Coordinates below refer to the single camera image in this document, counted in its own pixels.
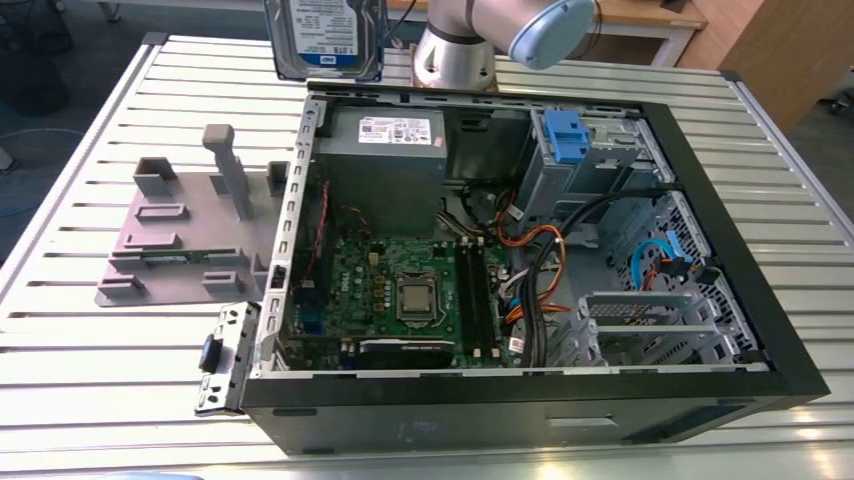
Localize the green motherboard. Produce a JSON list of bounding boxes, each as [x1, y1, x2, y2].
[[286, 234, 529, 371]]

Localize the wooden cabinet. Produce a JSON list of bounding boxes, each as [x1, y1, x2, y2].
[[677, 0, 854, 134]]

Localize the silver CPU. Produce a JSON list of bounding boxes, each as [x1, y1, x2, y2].
[[399, 285, 435, 312]]

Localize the CPU socket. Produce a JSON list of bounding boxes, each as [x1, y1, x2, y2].
[[391, 270, 443, 329]]

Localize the black chair base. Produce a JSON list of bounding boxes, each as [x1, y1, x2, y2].
[[819, 92, 854, 116]]

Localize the metal disk bay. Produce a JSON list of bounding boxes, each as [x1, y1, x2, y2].
[[577, 289, 762, 369]]

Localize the blue plastic drive latch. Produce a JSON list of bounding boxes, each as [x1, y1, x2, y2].
[[543, 108, 593, 164]]

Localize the metal expansion slot latch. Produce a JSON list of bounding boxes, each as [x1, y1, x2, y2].
[[192, 299, 263, 416]]

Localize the black power connector wire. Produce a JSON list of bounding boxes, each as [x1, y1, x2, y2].
[[657, 257, 727, 287]]

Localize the metal drive cage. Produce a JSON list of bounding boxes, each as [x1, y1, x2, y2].
[[517, 104, 675, 246]]

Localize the grey power supply unit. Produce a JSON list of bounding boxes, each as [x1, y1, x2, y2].
[[311, 104, 450, 240]]

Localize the thick black cables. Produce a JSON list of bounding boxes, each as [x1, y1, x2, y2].
[[517, 187, 675, 369]]

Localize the green RAM stick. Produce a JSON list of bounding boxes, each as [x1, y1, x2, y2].
[[139, 249, 210, 266]]

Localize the black graphics card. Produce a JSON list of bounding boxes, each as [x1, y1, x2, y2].
[[339, 337, 459, 371]]

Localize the hard disk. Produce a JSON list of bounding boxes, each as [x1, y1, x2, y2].
[[263, 0, 387, 84]]

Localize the grey parts rack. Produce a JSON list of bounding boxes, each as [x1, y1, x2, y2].
[[92, 123, 295, 310]]

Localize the black open PC case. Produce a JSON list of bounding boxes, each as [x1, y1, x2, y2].
[[192, 79, 833, 457]]

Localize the blue data wire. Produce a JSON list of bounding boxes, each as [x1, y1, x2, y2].
[[630, 230, 689, 294]]

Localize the orange yellow wire bundle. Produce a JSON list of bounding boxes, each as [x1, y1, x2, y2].
[[497, 224, 575, 326]]

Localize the black office chair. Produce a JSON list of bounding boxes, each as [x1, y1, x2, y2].
[[0, 14, 74, 117]]

